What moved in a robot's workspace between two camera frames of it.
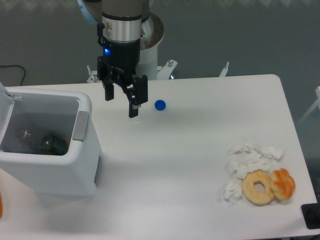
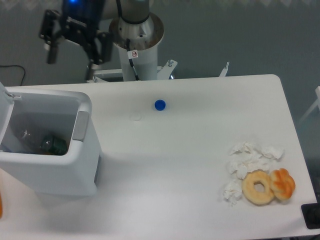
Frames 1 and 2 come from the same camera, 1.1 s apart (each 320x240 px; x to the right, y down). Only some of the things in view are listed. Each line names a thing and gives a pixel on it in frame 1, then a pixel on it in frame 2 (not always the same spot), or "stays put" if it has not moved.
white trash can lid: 7,103 stays put
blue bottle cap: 160,105 stays put
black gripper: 120,61 -> 80,22
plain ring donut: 256,198 stays put
